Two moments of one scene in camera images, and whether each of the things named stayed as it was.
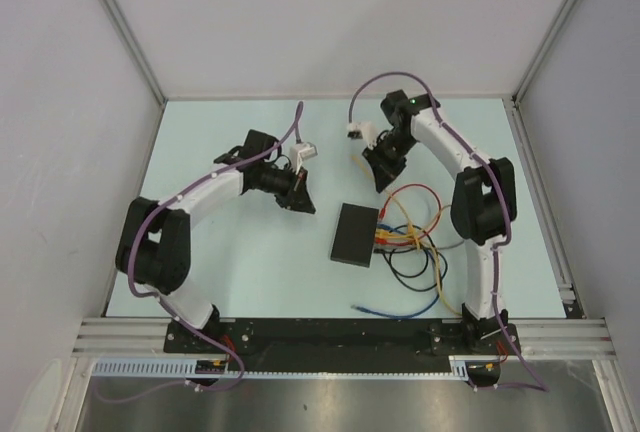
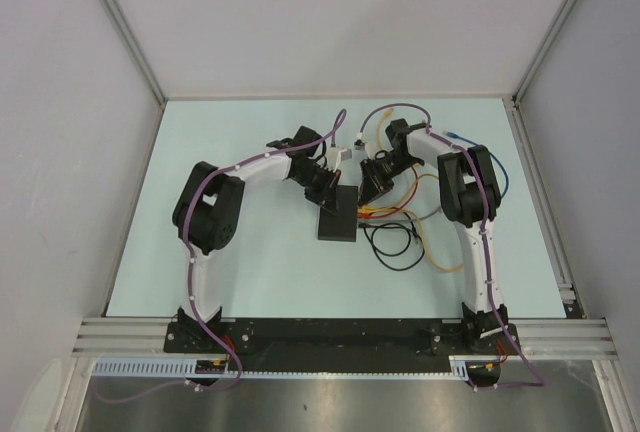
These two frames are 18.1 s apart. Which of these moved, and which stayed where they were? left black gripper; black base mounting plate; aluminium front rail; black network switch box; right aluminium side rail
Moved: left black gripper; black network switch box
Stayed: aluminium front rail; right aluminium side rail; black base mounting plate
